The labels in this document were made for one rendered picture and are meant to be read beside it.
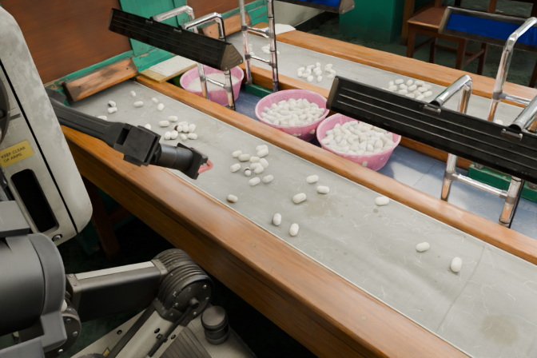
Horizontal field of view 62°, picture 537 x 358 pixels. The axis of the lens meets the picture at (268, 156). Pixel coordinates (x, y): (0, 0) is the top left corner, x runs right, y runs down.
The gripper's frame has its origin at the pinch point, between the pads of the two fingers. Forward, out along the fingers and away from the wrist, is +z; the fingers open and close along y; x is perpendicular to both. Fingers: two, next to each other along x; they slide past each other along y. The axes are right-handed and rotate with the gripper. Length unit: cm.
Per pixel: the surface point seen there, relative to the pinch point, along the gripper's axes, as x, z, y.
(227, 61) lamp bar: -27.9, 0.0, 9.0
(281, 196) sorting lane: 0.7, 16.8, -14.2
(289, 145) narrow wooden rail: -12.7, 28.7, -1.5
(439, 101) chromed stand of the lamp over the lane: -34, 0, -51
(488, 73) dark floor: -112, 263, 22
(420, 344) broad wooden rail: 10, 3, -66
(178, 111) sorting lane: -7, 25, 50
